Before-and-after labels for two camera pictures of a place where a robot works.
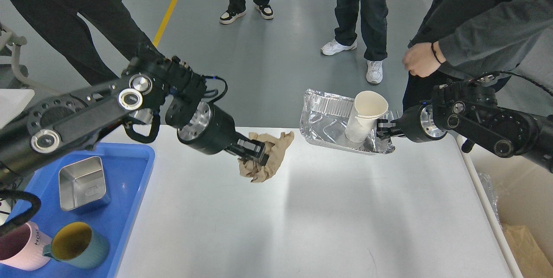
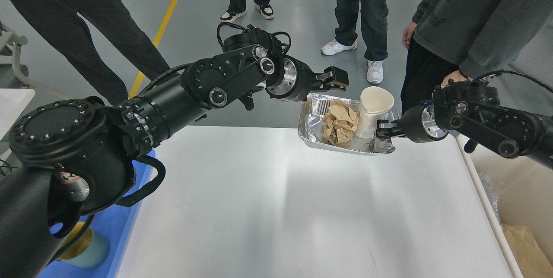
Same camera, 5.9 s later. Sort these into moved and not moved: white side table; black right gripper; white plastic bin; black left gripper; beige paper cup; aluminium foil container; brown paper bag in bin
Moved: beige paper cup; black left gripper
Not moved: brown paper bag in bin; aluminium foil container; black right gripper; white side table; white plastic bin
